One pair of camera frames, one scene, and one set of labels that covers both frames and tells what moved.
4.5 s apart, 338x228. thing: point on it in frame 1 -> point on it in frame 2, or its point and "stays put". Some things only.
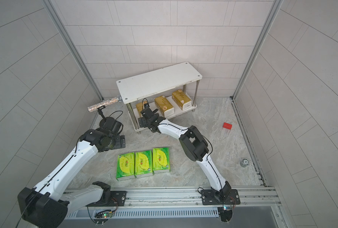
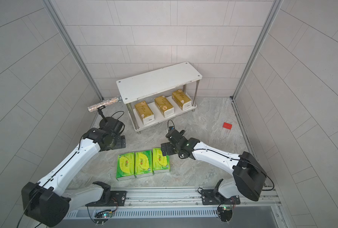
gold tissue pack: x=182 y=99 stays put
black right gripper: x=145 y=118 -> x=168 y=145
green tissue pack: x=143 y=164 stays put
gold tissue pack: x=164 y=106 stays put
